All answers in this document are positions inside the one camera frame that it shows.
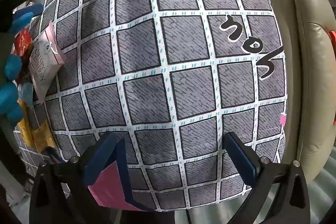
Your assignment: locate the yellow snack packet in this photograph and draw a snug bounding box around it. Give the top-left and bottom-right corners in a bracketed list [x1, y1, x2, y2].
[16, 99, 34, 148]
[31, 119, 57, 153]

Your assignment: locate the white pink snack packet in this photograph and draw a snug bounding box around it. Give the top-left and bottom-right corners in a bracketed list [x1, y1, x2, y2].
[28, 21, 66, 105]

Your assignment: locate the red snack packet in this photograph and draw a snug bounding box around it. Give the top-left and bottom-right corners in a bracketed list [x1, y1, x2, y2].
[13, 30, 34, 83]

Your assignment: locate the grey checked blanket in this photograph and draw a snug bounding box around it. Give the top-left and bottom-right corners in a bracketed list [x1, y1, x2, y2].
[13, 0, 288, 214]

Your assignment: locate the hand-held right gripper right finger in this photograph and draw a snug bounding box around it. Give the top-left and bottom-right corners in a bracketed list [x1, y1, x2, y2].
[223, 131, 311, 224]

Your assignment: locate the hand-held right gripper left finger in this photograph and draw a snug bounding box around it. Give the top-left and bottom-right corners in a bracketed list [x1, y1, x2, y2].
[29, 131, 132, 224]

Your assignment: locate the beige leather sofa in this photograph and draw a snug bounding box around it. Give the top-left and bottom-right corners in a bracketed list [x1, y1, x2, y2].
[259, 0, 336, 185]

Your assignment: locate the person's left hand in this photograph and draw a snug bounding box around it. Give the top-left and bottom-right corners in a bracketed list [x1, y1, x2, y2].
[0, 3, 44, 128]

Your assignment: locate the orange plastic piece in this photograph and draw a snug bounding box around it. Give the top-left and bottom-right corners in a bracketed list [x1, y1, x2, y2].
[327, 30, 336, 50]

